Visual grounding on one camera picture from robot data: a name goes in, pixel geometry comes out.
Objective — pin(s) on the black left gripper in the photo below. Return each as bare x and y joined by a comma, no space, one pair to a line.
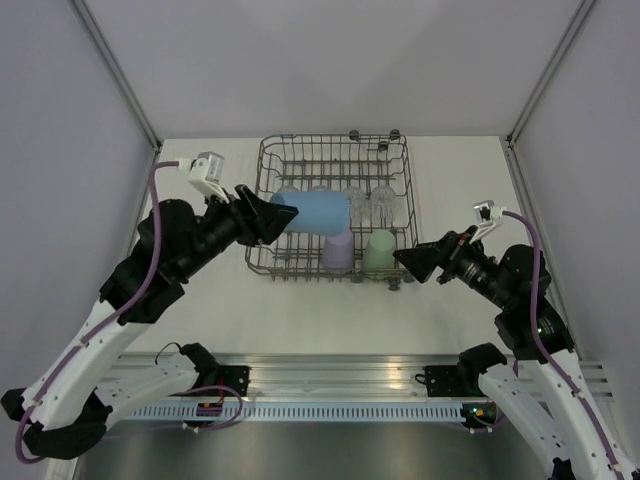
272,219

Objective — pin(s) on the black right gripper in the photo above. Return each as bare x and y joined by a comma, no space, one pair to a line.
446,251

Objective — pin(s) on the blue plastic cup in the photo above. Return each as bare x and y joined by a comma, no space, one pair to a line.
325,213

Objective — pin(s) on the green plastic cup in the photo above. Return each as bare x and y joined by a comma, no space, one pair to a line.
378,253

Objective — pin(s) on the purple plastic cup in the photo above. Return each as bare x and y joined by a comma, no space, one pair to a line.
338,252

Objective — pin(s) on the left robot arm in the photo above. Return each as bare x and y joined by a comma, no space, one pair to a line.
70,408

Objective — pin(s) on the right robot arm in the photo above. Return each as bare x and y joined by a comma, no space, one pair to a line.
543,393

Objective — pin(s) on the grey wire dish rack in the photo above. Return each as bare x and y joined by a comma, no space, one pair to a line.
337,161

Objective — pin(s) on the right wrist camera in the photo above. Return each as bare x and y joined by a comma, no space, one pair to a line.
489,217

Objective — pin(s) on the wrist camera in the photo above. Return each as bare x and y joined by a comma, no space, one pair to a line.
489,217
205,175

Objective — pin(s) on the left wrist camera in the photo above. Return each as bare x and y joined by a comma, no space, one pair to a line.
205,175

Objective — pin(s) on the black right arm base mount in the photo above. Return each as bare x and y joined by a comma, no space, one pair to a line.
443,381

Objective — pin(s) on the aluminium table front rail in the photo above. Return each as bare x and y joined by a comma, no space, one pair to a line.
335,377

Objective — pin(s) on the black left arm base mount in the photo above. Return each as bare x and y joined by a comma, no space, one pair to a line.
237,377

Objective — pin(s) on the white slotted cable duct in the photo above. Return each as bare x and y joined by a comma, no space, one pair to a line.
260,411

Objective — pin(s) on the aluminium frame post left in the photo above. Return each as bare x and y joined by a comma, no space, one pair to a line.
100,43

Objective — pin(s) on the aluminium frame post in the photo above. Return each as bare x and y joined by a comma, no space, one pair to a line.
100,43
569,36

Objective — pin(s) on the aluminium frame post right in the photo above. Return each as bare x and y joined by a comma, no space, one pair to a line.
569,36

